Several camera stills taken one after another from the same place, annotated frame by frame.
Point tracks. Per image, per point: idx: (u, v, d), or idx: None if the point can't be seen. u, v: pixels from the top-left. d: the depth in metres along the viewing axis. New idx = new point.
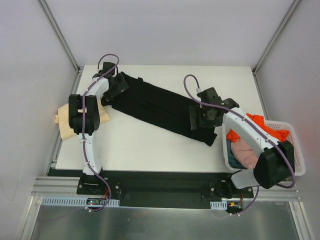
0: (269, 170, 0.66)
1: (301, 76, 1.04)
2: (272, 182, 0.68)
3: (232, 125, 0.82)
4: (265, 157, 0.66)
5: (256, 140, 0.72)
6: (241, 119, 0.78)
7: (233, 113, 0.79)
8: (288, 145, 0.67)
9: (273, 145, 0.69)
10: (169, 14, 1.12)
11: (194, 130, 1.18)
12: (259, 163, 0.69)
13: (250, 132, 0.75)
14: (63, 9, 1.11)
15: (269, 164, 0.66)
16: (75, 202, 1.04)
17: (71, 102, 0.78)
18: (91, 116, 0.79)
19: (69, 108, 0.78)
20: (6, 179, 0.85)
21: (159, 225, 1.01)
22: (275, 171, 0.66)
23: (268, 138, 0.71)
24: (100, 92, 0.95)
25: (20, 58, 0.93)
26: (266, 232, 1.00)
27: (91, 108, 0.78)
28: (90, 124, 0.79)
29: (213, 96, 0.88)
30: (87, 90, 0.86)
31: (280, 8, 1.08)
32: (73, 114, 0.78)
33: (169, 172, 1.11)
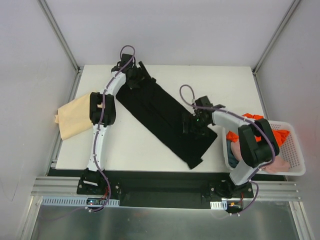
0: (248, 141, 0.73)
1: (301, 76, 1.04)
2: (255, 155, 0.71)
3: (220, 121, 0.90)
4: (241, 129, 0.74)
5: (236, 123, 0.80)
6: (225, 113, 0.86)
7: (219, 110, 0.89)
8: (264, 122, 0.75)
9: (250, 123, 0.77)
10: (170, 14, 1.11)
11: (186, 148, 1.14)
12: (240, 140, 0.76)
13: (231, 119, 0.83)
14: (63, 9, 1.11)
15: (246, 134, 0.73)
16: (75, 201, 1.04)
17: (93, 99, 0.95)
18: (108, 114, 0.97)
19: (90, 105, 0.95)
20: (6, 180, 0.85)
21: (159, 225, 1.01)
22: (254, 143, 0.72)
23: (245, 119, 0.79)
24: (117, 87, 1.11)
25: (20, 58, 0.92)
26: (266, 232, 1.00)
27: (109, 107, 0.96)
28: (107, 119, 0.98)
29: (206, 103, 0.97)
30: (106, 89, 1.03)
31: (281, 8, 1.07)
32: (93, 109, 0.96)
33: (170, 172, 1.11)
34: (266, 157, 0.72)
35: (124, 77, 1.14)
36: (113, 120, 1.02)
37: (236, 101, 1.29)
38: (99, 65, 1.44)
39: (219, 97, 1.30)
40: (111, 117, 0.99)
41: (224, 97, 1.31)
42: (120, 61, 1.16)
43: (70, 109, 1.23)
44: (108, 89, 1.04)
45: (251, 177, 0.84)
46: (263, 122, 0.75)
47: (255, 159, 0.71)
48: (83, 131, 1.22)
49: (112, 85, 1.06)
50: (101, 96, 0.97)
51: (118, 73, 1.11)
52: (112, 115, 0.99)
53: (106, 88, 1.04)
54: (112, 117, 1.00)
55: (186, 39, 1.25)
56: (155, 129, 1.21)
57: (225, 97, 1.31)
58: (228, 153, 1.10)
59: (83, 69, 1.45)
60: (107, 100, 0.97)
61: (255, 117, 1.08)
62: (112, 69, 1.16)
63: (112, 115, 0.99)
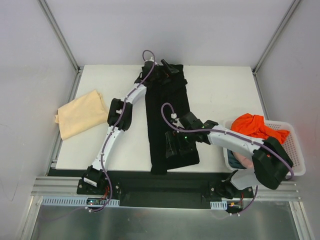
0: (266, 169, 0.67)
1: (301, 76, 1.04)
2: (275, 179, 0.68)
3: (218, 142, 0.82)
4: (257, 158, 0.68)
5: (244, 147, 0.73)
6: (223, 134, 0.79)
7: (215, 130, 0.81)
8: (274, 141, 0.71)
9: (260, 146, 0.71)
10: (169, 14, 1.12)
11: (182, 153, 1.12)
12: (254, 167, 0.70)
13: (235, 141, 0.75)
14: (63, 9, 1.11)
15: (263, 162, 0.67)
16: (75, 201, 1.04)
17: (114, 103, 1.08)
18: (124, 119, 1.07)
19: (110, 108, 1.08)
20: (6, 180, 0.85)
21: (159, 225, 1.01)
22: (272, 168, 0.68)
23: (252, 140, 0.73)
24: (138, 97, 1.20)
25: (19, 58, 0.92)
26: (266, 232, 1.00)
27: (126, 113, 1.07)
28: (122, 124, 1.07)
29: (193, 119, 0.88)
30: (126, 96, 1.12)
31: (281, 8, 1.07)
32: (112, 113, 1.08)
33: (170, 172, 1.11)
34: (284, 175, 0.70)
35: (144, 89, 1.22)
36: (126, 127, 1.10)
37: (236, 101, 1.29)
38: (99, 65, 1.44)
39: (219, 97, 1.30)
40: (126, 123, 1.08)
41: (224, 97, 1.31)
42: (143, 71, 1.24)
43: (70, 109, 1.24)
44: (129, 97, 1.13)
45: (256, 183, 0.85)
46: (273, 143, 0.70)
47: (277, 182, 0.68)
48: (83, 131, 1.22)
49: (133, 94, 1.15)
50: (122, 103, 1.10)
51: (140, 84, 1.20)
52: (126, 120, 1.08)
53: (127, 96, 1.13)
54: (127, 123, 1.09)
55: (186, 39, 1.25)
56: (155, 129, 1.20)
57: (225, 97, 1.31)
58: (228, 153, 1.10)
59: (83, 69, 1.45)
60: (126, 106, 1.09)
61: (255, 116, 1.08)
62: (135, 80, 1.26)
63: (127, 122, 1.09)
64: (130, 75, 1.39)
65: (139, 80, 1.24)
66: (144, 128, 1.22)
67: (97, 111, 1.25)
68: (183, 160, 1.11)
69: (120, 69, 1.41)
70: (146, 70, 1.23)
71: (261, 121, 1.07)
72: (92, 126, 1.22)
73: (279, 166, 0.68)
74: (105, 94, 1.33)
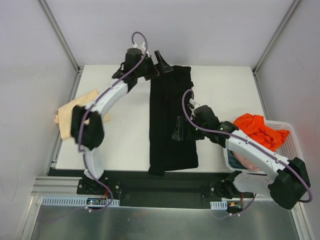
0: (286, 191, 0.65)
1: (302, 76, 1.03)
2: (291, 202, 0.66)
3: (236, 149, 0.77)
4: (281, 179, 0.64)
5: (266, 163, 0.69)
6: (245, 143, 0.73)
7: (236, 137, 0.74)
8: (300, 163, 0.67)
9: (285, 166, 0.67)
10: (169, 14, 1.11)
11: (183, 151, 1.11)
12: (273, 185, 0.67)
13: (258, 155, 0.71)
14: (63, 9, 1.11)
15: (286, 185, 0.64)
16: (75, 201, 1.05)
17: (74, 113, 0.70)
18: (91, 135, 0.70)
19: (71, 121, 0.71)
20: (6, 180, 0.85)
21: (159, 225, 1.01)
22: (292, 190, 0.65)
23: (278, 159, 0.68)
24: (112, 101, 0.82)
25: (20, 59, 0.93)
26: (266, 232, 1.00)
27: (91, 127, 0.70)
28: (91, 141, 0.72)
29: (211, 118, 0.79)
30: (94, 103, 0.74)
31: (281, 7, 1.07)
32: (74, 126, 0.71)
33: (170, 172, 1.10)
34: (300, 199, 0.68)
35: (125, 86, 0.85)
36: (100, 141, 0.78)
37: (236, 101, 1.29)
38: (99, 65, 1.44)
39: (219, 97, 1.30)
40: (97, 139, 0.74)
41: (224, 97, 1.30)
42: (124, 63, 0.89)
43: (69, 109, 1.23)
44: (98, 103, 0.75)
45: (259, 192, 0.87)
46: (300, 167, 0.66)
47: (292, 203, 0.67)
48: None
49: (105, 98, 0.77)
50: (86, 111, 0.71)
51: (117, 81, 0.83)
52: (97, 135, 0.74)
53: (96, 101, 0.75)
54: (97, 138, 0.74)
55: (186, 39, 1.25)
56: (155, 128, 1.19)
57: (225, 97, 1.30)
58: (228, 153, 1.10)
59: (83, 69, 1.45)
60: (92, 117, 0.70)
61: (255, 116, 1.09)
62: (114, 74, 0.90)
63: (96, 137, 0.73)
64: None
65: (118, 73, 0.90)
66: (143, 127, 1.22)
67: None
68: (184, 159, 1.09)
69: None
70: (129, 62, 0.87)
71: (261, 121, 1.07)
72: None
73: (300, 190, 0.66)
74: None
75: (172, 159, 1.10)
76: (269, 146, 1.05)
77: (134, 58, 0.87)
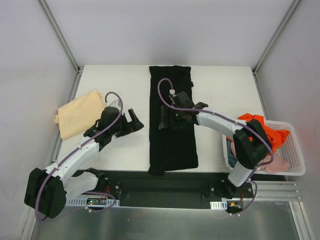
0: (245, 146, 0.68)
1: (302, 76, 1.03)
2: (253, 159, 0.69)
3: (205, 122, 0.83)
4: (238, 136, 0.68)
5: (227, 127, 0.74)
6: (211, 114, 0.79)
7: (203, 111, 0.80)
8: (256, 123, 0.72)
9: (243, 126, 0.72)
10: (169, 14, 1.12)
11: (183, 151, 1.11)
12: (235, 145, 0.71)
13: (221, 121, 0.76)
14: (63, 9, 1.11)
15: (243, 141, 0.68)
16: (75, 202, 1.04)
17: (32, 179, 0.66)
18: (48, 204, 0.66)
19: (28, 187, 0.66)
20: (6, 179, 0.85)
21: (159, 225, 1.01)
22: (251, 147, 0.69)
23: (236, 122, 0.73)
24: (80, 162, 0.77)
25: (20, 59, 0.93)
26: (266, 232, 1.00)
27: (48, 195, 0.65)
28: (47, 210, 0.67)
29: (186, 100, 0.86)
30: (57, 167, 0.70)
31: (281, 8, 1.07)
32: (31, 192, 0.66)
33: (170, 172, 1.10)
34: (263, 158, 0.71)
35: (96, 146, 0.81)
36: (61, 209, 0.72)
37: (236, 101, 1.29)
38: (99, 65, 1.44)
39: (219, 97, 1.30)
40: (56, 206, 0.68)
41: (224, 97, 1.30)
42: (100, 121, 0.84)
43: (69, 109, 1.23)
44: (61, 167, 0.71)
45: (250, 176, 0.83)
46: (255, 125, 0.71)
47: (254, 162, 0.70)
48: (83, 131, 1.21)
49: (69, 160, 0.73)
50: (47, 176, 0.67)
51: (88, 140, 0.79)
52: (57, 206, 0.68)
53: (59, 166, 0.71)
54: (56, 208, 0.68)
55: (186, 39, 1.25)
56: (156, 128, 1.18)
57: (225, 97, 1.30)
58: (228, 152, 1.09)
59: (83, 69, 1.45)
60: (50, 183, 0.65)
61: (255, 116, 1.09)
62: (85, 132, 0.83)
63: (57, 204, 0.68)
64: (130, 75, 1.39)
65: (91, 131, 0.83)
66: (143, 127, 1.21)
67: (99, 111, 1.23)
68: (184, 159, 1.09)
69: (120, 69, 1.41)
70: (104, 121, 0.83)
71: (261, 121, 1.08)
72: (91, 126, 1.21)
73: (260, 149, 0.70)
74: (105, 94, 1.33)
75: (172, 159, 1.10)
76: None
77: (110, 116, 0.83)
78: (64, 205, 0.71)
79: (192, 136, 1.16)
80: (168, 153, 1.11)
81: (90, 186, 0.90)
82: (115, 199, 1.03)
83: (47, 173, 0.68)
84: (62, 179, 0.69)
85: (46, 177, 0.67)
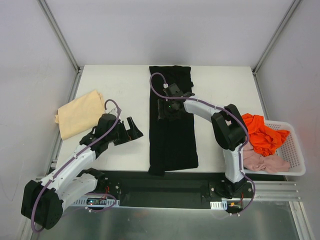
0: (221, 128, 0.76)
1: (302, 76, 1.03)
2: (229, 140, 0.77)
3: (191, 109, 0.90)
4: (215, 119, 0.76)
5: (208, 111, 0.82)
6: (196, 101, 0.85)
7: (189, 99, 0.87)
8: (234, 108, 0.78)
9: (221, 110, 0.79)
10: (169, 14, 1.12)
11: (183, 151, 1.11)
12: (213, 127, 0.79)
13: (203, 107, 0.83)
14: (63, 9, 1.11)
15: (220, 122, 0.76)
16: (75, 201, 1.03)
17: (28, 191, 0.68)
18: (44, 215, 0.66)
19: (24, 199, 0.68)
20: (6, 180, 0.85)
21: (159, 225, 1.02)
22: (227, 129, 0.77)
23: (215, 106, 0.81)
24: (75, 172, 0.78)
25: (20, 59, 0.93)
26: (266, 232, 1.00)
27: (44, 206, 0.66)
28: (43, 221, 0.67)
29: (176, 91, 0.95)
30: (51, 179, 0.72)
31: (281, 8, 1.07)
32: (27, 204, 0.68)
33: (170, 172, 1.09)
34: (238, 139, 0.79)
35: (92, 154, 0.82)
36: (57, 220, 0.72)
37: (236, 101, 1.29)
38: (99, 65, 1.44)
39: (219, 97, 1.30)
40: (52, 217, 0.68)
41: (224, 97, 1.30)
42: (96, 128, 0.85)
43: (69, 109, 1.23)
44: (56, 178, 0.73)
45: (240, 166, 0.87)
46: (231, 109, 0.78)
47: (230, 142, 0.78)
48: (83, 132, 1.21)
49: (64, 171, 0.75)
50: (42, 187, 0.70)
51: (84, 148, 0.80)
52: (53, 217, 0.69)
53: (53, 177, 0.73)
54: (52, 219, 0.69)
55: (186, 39, 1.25)
56: (156, 128, 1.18)
57: (225, 97, 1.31)
58: None
59: (83, 69, 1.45)
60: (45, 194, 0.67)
61: (255, 117, 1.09)
62: (81, 140, 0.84)
63: (53, 215, 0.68)
64: (130, 75, 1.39)
65: (87, 138, 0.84)
66: (144, 127, 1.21)
67: (99, 111, 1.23)
68: (184, 159, 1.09)
69: (120, 69, 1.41)
70: (101, 128, 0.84)
71: (261, 121, 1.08)
72: (91, 126, 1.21)
73: (236, 131, 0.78)
74: (105, 94, 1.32)
75: (172, 159, 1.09)
76: (269, 146, 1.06)
77: (107, 124, 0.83)
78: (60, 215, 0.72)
79: (192, 136, 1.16)
80: (169, 153, 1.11)
81: (90, 187, 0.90)
82: (115, 199, 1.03)
83: (42, 185, 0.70)
84: (57, 191, 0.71)
85: (41, 189, 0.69)
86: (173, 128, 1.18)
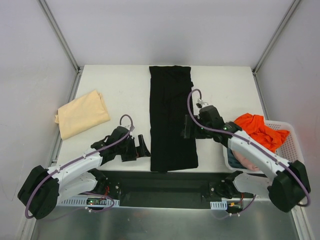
0: (285, 191, 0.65)
1: (302, 76, 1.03)
2: (289, 204, 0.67)
3: (237, 148, 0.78)
4: (280, 180, 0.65)
5: (266, 164, 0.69)
6: (247, 143, 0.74)
7: (238, 137, 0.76)
8: (300, 166, 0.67)
9: (284, 168, 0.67)
10: (169, 14, 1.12)
11: (184, 151, 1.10)
12: (273, 187, 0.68)
13: (259, 156, 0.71)
14: (63, 10, 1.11)
15: (284, 185, 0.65)
16: (75, 201, 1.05)
17: (32, 175, 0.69)
18: (39, 203, 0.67)
19: (25, 181, 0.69)
20: (6, 179, 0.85)
21: (159, 225, 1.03)
22: (290, 192, 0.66)
23: (278, 161, 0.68)
24: (80, 170, 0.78)
25: (20, 59, 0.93)
26: (266, 233, 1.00)
27: (43, 195, 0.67)
28: (35, 210, 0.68)
29: (216, 117, 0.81)
30: (57, 170, 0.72)
31: (281, 8, 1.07)
32: (26, 187, 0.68)
33: (171, 172, 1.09)
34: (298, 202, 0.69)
35: (99, 160, 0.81)
36: (46, 213, 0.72)
37: (236, 101, 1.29)
38: (99, 65, 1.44)
39: (219, 98, 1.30)
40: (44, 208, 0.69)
41: (224, 97, 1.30)
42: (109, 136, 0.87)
43: (70, 109, 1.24)
44: (62, 171, 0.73)
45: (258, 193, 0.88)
46: (299, 169, 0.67)
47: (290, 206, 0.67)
48: (82, 131, 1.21)
49: (71, 166, 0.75)
50: (46, 175, 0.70)
51: (94, 151, 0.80)
52: (45, 208, 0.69)
53: (59, 169, 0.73)
54: (44, 210, 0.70)
55: (186, 39, 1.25)
56: (156, 128, 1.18)
57: (225, 97, 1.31)
58: (228, 152, 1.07)
59: (83, 69, 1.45)
60: (48, 183, 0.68)
61: (255, 117, 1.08)
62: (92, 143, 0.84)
63: (46, 205, 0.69)
64: (130, 75, 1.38)
65: (99, 144, 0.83)
66: (143, 126, 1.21)
67: (99, 111, 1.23)
68: (184, 157, 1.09)
69: (119, 70, 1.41)
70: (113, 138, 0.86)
71: (261, 121, 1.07)
72: (92, 126, 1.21)
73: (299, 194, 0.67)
74: (104, 94, 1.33)
75: (173, 159, 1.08)
76: (269, 146, 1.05)
77: (119, 135, 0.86)
78: (51, 208, 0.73)
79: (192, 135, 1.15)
80: (170, 153, 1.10)
81: (86, 188, 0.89)
82: (115, 199, 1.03)
83: (47, 173, 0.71)
84: (59, 182, 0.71)
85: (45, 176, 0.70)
86: (173, 128, 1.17)
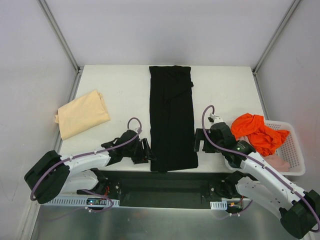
0: (300, 221, 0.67)
1: (302, 76, 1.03)
2: (302, 232, 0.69)
3: (249, 170, 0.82)
4: (295, 210, 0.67)
5: (282, 192, 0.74)
6: (261, 167, 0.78)
7: (253, 160, 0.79)
8: (316, 198, 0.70)
9: (300, 198, 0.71)
10: (169, 14, 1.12)
11: (183, 151, 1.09)
12: (286, 215, 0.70)
13: (274, 183, 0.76)
14: (63, 10, 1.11)
15: (300, 215, 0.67)
16: (75, 201, 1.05)
17: (44, 158, 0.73)
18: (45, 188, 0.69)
19: (37, 164, 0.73)
20: (6, 179, 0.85)
21: (159, 225, 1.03)
22: (304, 222, 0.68)
23: (294, 190, 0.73)
24: (88, 165, 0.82)
25: (20, 59, 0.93)
26: (266, 233, 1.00)
27: (50, 180, 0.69)
28: (39, 193, 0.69)
29: (228, 135, 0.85)
30: (70, 158, 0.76)
31: (281, 8, 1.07)
32: (36, 169, 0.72)
33: (171, 173, 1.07)
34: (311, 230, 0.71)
35: (107, 158, 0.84)
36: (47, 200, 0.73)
37: (236, 101, 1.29)
38: (99, 65, 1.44)
39: (219, 98, 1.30)
40: (48, 194, 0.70)
41: (224, 97, 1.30)
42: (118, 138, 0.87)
43: (70, 109, 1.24)
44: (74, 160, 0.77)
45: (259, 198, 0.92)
46: (315, 200, 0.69)
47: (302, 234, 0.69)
48: (83, 131, 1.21)
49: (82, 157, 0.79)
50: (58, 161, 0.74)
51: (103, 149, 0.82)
52: (49, 194, 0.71)
53: (72, 158, 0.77)
54: (47, 195, 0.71)
55: (186, 39, 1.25)
56: (156, 128, 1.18)
57: (225, 97, 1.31)
58: None
59: (83, 69, 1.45)
60: (58, 169, 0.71)
61: (255, 116, 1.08)
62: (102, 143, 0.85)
63: (52, 191, 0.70)
64: (130, 75, 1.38)
65: (108, 143, 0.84)
66: (143, 126, 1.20)
67: (99, 111, 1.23)
68: (185, 157, 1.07)
69: (119, 70, 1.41)
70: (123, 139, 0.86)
71: (261, 121, 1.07)
72: (92, 126, 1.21)
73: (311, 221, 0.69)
74: (104, 94, 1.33)
75: (173, 159, 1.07)
76: (269, 146, 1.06)
77: (129, 136, 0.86)
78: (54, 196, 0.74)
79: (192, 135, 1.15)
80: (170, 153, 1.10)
81: (87, 185, 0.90)
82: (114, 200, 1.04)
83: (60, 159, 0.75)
84: (70, 170, 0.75)
85: (57, 162, 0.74)
86: (173, 128, 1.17)
